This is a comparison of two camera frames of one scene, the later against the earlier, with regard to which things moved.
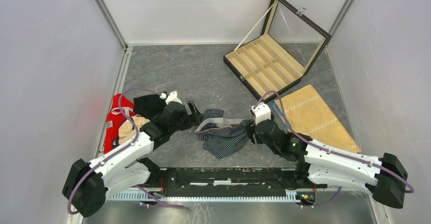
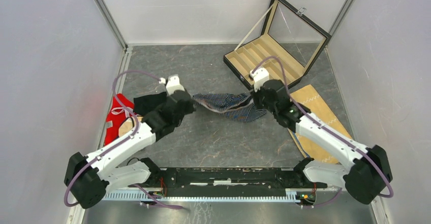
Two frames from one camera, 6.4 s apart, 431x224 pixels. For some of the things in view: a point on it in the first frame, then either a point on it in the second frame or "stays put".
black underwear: (148, 105) stays put
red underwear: (122, 108) stays put
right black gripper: (249, 132) -> (255, 95)
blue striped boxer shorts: (222, 137) -> (238, 107)
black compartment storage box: (290, 43) stays put
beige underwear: (127, 130) stays put
